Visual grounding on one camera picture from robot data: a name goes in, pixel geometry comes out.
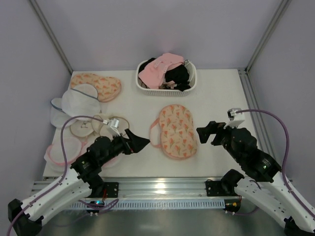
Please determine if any tulip print laundry bag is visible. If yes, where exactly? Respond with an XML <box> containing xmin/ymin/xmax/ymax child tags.
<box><xmin>70</xmin><ymin>73</ymin><xmax>122</xmax><ymax>103</ymax></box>
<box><xmin>150</xmin><ymin>104</ymin><xmax>198</xmax><ymax>160</ymax></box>

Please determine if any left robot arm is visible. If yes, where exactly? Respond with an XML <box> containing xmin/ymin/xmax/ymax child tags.
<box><xmin>8</xmin><ymin>129</ymin><xmax>150</xmax><ymax>236</ymax></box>

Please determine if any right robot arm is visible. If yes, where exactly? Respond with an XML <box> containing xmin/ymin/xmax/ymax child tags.
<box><xmin>197</xmin><ymin>121</ymin><xmax>315</xmax><ymax>236</ymax></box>

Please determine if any cream round laundry bag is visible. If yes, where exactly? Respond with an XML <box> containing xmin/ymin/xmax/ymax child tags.
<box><xmin>70</xmin><ymin>113</ymin><xmax>130</xmax><ymax>141</ymax></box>

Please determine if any pink trimmed bra in basket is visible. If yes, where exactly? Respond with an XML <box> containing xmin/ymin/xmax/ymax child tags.
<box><xmin>158</xmin><ymin>81</ymin><xmax>177</xmax><ymax>89</ymax></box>

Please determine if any white mesh laundry bag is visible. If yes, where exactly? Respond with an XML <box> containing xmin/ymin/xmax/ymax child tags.
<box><xmin>50</xmin><ymin>84</ymin><xmax>101</xmax><ymax>128</ymax></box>

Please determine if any pink trimmed white laundry bag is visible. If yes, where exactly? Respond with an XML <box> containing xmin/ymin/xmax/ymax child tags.
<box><xmin>44</xmin><ymin>136</ymin><xmax>120</xmax><ymax>170</ymax></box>

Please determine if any white perforated plastic basket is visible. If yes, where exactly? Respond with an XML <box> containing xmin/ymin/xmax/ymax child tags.
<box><xmin>135</xmin><ymin>60</ymin><xmax>198</xmax><ymax>96</ymax></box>

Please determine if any black garment in basket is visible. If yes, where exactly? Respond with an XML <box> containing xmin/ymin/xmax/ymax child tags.
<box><xmin>139</xmin><ymin>58</ymin><xmax>189</xmax><ymax>91</ymax></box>

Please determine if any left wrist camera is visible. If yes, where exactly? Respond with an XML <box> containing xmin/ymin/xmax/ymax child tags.
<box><xmin>102</xmin><ymin>118</ymin><xmax>121</xmax><ymax>137</ymax></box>

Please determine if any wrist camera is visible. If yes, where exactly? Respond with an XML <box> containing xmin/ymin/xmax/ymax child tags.
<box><xmin>102</xmin><ymin>118</ymin><xmax>121</xmax><ymax>137</ymax></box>
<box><xmin>224</xmin><ymin>108</ymin><xmax>245</xmax><ymax>129</ymax></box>

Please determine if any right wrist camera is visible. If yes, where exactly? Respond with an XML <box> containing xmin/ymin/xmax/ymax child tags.
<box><xmin>224</xmin><ymin>108</ymin><xmax>245</xmax><ymax>129</ymax></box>

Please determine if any aluminium mounting rail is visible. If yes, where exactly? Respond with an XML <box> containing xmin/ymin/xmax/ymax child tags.
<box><xmin>31</xmin><ymin>177</ymin><xmax>293</xmax><ymax>199</ymax></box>

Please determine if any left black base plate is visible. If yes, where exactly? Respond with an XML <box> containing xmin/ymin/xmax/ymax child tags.
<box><xmin>97</xmin><ymin>182</ymin><xmax>119</xmax><ymax>199</ymax></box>

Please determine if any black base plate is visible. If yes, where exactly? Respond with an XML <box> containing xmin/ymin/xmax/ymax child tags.
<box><xmin>205</xmin><ymin>178</ymin><xmax>241</xmax><ymax>197</ymax></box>
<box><xmin>97</xmin><ymin>182</ymin><xmax>119</xmax><ymax>199</ymax></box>

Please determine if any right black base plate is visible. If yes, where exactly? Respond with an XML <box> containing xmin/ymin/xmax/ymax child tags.
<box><xmin>205</xmin><ymin>178</ymin><xmax>241</xmax><ymax>197</ymax></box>

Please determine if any slotted cable duct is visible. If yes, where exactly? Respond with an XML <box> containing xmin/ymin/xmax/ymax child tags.
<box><xmin>63</xmin><ymin>198</ymin><xmax>226</xmax><ymax>210</ymax></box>

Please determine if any right aluminium frame post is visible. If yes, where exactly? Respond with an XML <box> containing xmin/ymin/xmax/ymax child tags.
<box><xmin>245</xmin><ymin>0</ymin><xmax>292</xmax><ymax>74</ymax></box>

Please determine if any aluminium frame post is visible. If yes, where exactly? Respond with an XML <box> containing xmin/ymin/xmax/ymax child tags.
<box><xmin>245</xmin><ymin>0</ymin><xmax>292</xmax><ymax>74</ymax></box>
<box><xmin>28</xmin><ymin>0</ymin><xmax>73</xmax><ymax>74</ymax></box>

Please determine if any left aluminium frame post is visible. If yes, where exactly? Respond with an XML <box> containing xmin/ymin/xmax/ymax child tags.
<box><xmin>28</xmin><ymin>0</ymin><xmax>73</xmax><ymax>74</ymax></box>

